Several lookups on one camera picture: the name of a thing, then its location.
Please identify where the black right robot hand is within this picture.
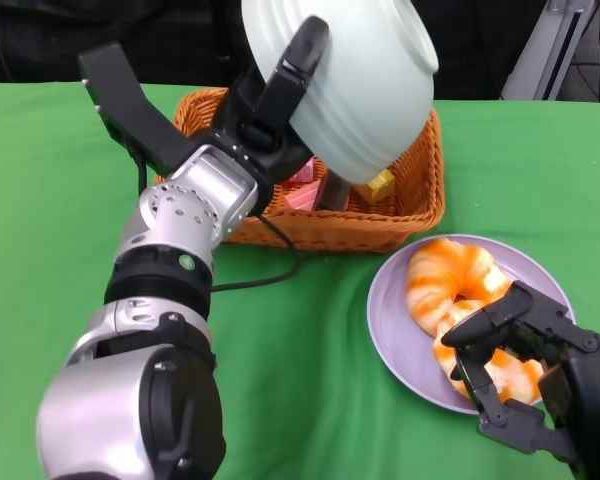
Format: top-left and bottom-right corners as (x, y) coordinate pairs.
(440, 280), (600, 480)

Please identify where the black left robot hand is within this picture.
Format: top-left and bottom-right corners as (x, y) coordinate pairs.
(212, 14), (331, 187)

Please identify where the orange ring doughnut bread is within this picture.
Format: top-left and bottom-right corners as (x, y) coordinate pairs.
(432, 299), (546, 406)

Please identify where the salmon pink striped cake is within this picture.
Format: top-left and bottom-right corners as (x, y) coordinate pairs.
(283, 179), (327, 212)

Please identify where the pale green bowl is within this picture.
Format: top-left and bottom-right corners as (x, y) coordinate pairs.
(240, 0), (440, 185)

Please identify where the yellow striped cake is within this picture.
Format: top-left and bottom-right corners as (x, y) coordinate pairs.
(354, 169), (397, 202)

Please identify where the twisted orange bread bun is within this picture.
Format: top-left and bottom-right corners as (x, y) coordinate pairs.
(405, 238), (512, 336)

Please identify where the orange wicker basket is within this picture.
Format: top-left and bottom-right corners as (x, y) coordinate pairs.
(154, 87), (446, 254)

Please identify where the lavender plate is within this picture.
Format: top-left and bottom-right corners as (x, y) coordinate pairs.
(366, 233), (576, 416)

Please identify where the black backdrop curtain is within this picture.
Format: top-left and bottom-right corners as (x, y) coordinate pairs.
(0, 0), (551, 99)

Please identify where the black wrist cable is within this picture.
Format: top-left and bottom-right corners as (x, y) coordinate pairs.
(132, 148), (302, 294)

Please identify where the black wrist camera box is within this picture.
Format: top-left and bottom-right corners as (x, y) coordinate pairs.
(77, 42), (197, 177)

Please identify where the grey aluminium frame post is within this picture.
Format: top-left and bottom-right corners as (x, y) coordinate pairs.
(499, 0), (600, 101)

